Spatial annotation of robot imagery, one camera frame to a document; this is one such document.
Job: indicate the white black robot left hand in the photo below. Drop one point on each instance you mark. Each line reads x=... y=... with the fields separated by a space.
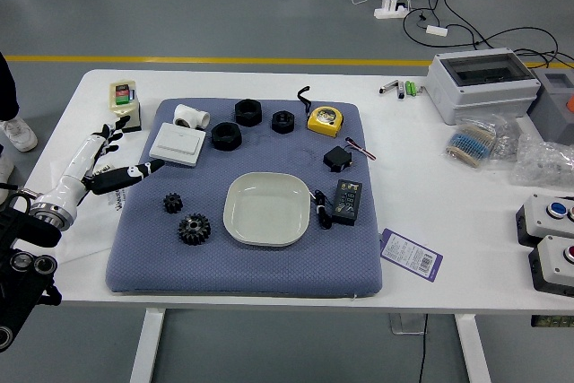
x=72 y=172

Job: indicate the small black gear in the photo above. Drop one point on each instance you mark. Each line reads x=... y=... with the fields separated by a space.
x=172 y=203

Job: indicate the big black gear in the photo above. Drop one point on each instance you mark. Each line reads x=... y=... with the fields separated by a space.
x=195 y=229

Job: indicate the large black hex nut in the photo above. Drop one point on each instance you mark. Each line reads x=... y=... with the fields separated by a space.
x=247 y=112
x=226 y=136

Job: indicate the small black hex nut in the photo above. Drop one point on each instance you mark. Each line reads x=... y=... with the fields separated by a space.
x=283 y=122

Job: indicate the blue button control box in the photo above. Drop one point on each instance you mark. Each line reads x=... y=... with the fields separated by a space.
x=545 y=219

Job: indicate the grey box with orange button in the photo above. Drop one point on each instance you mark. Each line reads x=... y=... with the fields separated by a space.
x=556 y=109

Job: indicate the red button control box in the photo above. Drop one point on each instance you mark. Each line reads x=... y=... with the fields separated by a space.
x=553 y=264

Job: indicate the person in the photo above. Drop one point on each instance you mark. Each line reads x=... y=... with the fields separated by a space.
x=18 y=134

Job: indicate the white pipe tee fitting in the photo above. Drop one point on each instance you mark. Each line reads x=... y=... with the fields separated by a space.
x=190 y=115

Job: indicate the white table leg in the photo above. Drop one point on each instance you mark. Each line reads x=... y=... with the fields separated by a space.
x=148 y=347
x=473 y=351

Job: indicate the white square plate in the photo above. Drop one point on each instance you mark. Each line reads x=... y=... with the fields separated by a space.
x=266 y=210

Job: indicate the blue-grey cushion mat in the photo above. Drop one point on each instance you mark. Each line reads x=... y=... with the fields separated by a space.
x=269 y=266

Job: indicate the yellow tape measure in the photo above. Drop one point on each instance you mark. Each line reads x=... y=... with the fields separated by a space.
x=325 y=120

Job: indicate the black digital meter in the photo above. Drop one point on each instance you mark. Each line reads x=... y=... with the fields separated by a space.
x=346 y=201

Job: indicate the black and silver stick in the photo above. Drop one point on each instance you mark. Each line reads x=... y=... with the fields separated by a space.
x=401 y=90

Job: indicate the green battery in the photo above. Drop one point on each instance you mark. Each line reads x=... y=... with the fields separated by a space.
x=408 y=88
x=413 y=88

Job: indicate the purple paper tag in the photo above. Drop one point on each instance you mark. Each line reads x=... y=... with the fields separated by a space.
x=410 y=255

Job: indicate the white power strip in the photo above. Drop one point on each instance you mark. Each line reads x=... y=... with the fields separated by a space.
x=390 y=11

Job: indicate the white power adapter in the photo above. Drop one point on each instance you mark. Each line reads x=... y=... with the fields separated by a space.
x=437 y=30

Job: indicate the bag of blue resistors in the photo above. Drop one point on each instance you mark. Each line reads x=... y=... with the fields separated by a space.
x=468 y=143

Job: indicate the bag of dark components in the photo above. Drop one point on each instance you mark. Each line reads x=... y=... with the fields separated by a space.
x=507 y=141

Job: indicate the clear bubble wrap bag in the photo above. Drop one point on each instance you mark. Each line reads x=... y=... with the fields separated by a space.
x=545 y=163

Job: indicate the dark device under table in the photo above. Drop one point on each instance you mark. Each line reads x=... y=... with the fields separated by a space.
x=553 y=321

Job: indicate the cream push-button switch box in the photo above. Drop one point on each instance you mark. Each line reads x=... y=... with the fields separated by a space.
x=123 y=102

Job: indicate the white wall switch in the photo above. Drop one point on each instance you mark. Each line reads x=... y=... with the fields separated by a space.
x=177 y=145

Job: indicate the clear bracket under table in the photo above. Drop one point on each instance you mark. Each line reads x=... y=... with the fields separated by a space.
x=406 y=324

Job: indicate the grey electrical enclosure box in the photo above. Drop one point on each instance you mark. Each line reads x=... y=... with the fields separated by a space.
x=484 y=96

